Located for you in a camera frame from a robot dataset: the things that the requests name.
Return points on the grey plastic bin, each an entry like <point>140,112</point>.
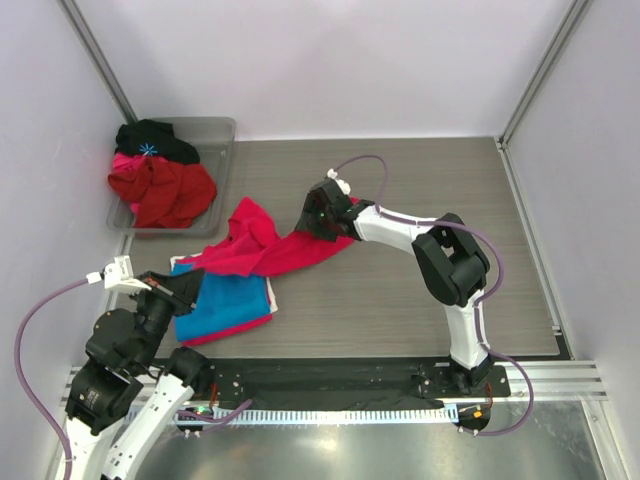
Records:
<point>214,139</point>

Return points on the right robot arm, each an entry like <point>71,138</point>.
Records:
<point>452,264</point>

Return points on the right aluminium frame post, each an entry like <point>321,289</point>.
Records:
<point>567,27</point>

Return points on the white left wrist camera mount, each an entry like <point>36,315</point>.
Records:
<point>118,276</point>

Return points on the folded pink t-shirt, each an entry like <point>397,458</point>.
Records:
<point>230,332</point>

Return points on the pink t-shirt in bin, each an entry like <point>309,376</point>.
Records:
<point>125,162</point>

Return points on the left aluminium frame post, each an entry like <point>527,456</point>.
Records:
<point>90,44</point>

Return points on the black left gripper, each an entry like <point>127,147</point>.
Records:
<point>180,290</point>

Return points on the aluminium frame post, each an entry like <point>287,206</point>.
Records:
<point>90,44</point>
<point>567,27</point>

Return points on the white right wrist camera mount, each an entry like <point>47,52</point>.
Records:
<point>342,184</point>

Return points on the black t-shirt with blue print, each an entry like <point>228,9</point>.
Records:
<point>154,138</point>

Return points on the slotted white cable duct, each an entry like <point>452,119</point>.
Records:
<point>253,417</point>

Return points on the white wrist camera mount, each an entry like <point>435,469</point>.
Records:
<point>118,276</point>
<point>342,184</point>

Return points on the folded blue t-shirt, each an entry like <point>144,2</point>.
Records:
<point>225,305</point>

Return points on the crimson pink t-shirt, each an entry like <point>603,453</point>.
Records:
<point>253,246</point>

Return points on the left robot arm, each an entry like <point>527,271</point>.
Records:
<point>122,349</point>

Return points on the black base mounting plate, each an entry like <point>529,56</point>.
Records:
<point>280,383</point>

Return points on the aluminium front rail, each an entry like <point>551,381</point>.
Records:
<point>537,380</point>

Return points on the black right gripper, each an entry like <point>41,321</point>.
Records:
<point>312,208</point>

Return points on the dark red t-shirt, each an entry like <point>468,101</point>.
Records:
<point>163,193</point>

